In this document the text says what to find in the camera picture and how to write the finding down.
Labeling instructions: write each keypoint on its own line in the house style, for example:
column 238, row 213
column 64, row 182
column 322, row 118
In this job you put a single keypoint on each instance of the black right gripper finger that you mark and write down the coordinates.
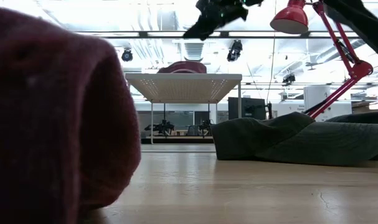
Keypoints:
column 201, row 32

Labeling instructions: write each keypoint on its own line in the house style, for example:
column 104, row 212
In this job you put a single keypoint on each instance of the dark green cloth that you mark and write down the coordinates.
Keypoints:
column 300, row 143

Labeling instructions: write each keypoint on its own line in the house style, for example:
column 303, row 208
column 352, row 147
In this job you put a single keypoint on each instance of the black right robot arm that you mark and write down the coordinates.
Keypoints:
column 363, row 21

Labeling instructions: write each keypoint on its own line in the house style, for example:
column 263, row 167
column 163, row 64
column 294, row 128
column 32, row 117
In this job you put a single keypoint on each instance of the black background robot arm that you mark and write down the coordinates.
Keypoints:
column 205, row 127
column 160, row 127

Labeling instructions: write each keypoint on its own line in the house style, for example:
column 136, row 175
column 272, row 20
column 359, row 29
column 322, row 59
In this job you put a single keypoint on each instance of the black ceiling spotlight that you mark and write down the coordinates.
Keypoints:
column 234, row 51
column 127, row 56
column 289, row 78

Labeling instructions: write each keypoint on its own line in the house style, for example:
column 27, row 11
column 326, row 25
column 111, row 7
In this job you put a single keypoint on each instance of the black overhead beam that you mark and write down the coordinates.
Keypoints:
column 145, row 34

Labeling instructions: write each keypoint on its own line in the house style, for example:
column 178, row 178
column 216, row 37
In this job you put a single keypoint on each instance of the white perforated metal shelf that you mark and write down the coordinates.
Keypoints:
column 182, row 87

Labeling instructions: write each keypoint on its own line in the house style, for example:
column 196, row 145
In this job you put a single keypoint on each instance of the red desk lamp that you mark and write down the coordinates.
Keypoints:
column 290, row 18

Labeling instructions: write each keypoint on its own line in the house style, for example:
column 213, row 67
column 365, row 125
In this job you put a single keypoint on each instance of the black computer monitor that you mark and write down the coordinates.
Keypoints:
column 246, row 109

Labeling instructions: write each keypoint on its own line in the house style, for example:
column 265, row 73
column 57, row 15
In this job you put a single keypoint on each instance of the white pillar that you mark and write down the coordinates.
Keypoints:
column 311, row 93

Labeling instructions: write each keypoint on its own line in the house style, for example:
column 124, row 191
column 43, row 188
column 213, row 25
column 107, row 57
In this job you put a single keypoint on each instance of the bright ceiling light panel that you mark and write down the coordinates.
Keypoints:
column 375, row 106

